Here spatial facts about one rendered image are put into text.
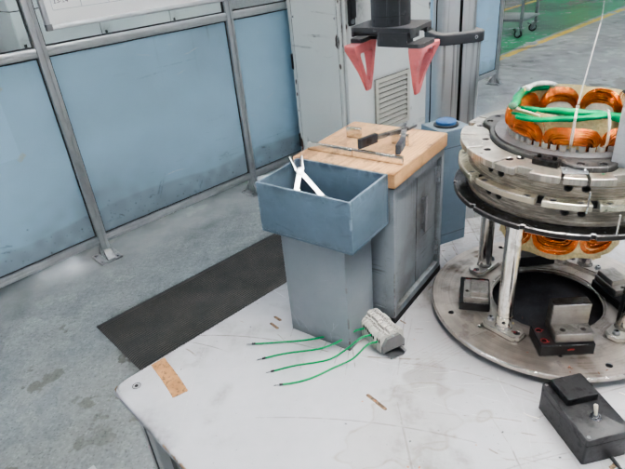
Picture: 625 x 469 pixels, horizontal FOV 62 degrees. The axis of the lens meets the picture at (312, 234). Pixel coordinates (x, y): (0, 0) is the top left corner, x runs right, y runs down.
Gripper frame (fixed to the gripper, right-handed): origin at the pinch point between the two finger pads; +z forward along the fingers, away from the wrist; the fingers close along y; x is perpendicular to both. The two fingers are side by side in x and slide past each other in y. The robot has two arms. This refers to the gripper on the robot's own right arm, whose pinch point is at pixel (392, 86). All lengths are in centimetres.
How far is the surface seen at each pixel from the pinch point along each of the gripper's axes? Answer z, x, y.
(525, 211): 13.8, -6.1, 23.1
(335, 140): 10.4, 0.5, -11.6
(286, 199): 11.8, -19.9, -7.2
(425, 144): 10.5, 4.0, 3.9
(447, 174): 23.1, 20.2, 1.7
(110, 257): 116, 48, -190
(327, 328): 35.5, -19.0, -2.9
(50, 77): 24, 51, -194
